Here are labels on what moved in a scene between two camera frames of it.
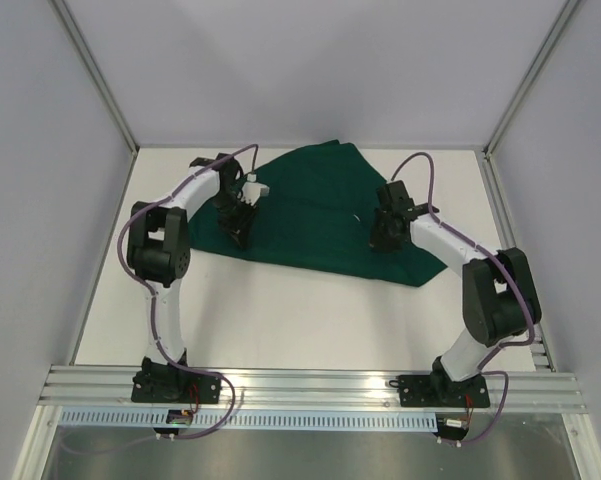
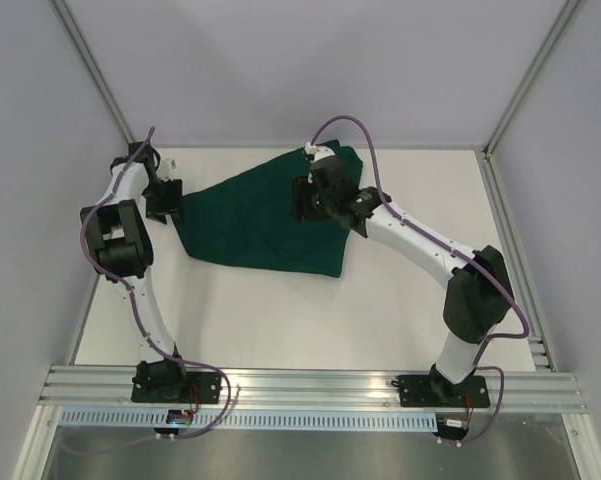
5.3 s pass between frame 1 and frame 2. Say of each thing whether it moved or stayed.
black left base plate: stayed
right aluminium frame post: stayed
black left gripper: moved
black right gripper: moved
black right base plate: stayed
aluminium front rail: stayed
